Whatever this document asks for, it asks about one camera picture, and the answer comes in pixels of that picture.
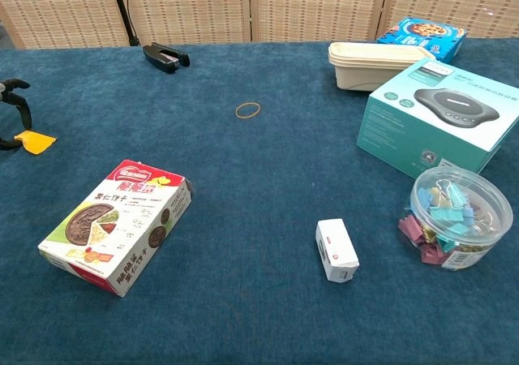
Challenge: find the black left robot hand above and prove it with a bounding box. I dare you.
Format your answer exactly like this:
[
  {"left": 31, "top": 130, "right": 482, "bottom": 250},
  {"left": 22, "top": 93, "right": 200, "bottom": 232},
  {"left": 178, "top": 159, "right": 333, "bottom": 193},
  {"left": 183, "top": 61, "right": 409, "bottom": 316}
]
[{"left": 0, "top": 78, "right": 33, "bottom": 152}]

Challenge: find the yellow triangular piece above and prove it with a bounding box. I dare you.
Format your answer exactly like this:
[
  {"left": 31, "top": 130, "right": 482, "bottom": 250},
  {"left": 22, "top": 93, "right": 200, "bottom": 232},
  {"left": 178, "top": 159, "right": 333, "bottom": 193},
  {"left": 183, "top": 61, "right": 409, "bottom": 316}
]
[{"left": 13, "top": 131, "right": 58, "bottom": 156}]

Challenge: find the red and white cookie box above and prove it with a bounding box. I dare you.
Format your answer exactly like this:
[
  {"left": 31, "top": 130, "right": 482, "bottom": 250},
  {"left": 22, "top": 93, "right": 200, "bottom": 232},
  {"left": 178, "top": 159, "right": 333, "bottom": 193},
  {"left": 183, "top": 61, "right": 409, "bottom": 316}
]
[{"left": 37, "top": 159, "right": 194, "bottom": 298}]

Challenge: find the small white cardboard box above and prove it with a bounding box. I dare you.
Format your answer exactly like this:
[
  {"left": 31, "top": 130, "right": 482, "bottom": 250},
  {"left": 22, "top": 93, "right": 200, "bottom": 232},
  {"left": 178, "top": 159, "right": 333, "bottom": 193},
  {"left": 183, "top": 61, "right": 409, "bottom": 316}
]
[{"left": 315, "top": 218, "right": 361, "bottom": 283}]

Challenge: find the blue cookie box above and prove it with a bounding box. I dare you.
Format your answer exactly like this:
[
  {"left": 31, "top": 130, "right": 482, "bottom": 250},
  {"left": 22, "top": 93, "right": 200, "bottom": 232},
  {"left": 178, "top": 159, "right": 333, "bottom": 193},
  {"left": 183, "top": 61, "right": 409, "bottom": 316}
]
[{"left": 375, "top": 16, "right": 468, "bottom": 65}]

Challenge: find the teal speakerphone box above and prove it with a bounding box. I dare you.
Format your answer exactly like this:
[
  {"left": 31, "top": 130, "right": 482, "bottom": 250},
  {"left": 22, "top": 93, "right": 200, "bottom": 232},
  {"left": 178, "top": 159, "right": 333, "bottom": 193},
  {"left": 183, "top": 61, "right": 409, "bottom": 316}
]
[{"left": 355, "top": 58, "right": 519, "bottom": 178}]

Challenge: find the black stand pole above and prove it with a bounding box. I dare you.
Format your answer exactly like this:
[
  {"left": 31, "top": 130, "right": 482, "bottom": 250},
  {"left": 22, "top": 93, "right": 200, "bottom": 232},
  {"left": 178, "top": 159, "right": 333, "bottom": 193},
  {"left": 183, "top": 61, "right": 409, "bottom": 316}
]
[{"left": 107, "top": 0, "right": 140, "bottom": 47}]

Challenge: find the black stapler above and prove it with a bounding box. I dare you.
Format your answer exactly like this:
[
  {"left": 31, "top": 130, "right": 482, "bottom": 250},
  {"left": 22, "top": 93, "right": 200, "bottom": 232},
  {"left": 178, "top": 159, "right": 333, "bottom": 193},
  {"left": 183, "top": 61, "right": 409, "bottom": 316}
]
[{"left": 142, "top": 42, "right": 191, "bottom": 75}]

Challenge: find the tan rubber band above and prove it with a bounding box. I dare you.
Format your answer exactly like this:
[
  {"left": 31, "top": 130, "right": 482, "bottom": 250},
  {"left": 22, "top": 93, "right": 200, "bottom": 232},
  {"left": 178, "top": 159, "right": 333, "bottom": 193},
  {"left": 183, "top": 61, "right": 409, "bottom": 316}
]
[{"left": 234, "top": 101, "right": 263, "bottom": 119}]

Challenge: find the woven folding screen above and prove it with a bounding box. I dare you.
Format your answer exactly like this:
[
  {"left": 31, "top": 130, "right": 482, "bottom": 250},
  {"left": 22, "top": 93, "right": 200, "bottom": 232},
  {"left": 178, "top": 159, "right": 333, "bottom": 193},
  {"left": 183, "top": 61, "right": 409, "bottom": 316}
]
[{"left": 0, "top": 0, "right": 519, "bottom": 50}]

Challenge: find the beige plastic container stack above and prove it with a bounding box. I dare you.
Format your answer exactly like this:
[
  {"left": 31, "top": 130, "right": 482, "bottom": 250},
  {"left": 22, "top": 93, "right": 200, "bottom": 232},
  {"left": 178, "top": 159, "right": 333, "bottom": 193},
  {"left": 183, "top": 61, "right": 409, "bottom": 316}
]
[{"left": 328, "top": 41, "right": 436, "bottom": 93}]

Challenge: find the clear tub of binder clips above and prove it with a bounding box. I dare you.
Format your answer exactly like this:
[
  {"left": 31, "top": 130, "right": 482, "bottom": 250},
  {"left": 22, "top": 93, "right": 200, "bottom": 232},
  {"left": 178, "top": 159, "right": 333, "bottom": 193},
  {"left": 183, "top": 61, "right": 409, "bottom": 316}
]
[{"left": 397, "top": 166, "right": 515, "bottom": 272}]

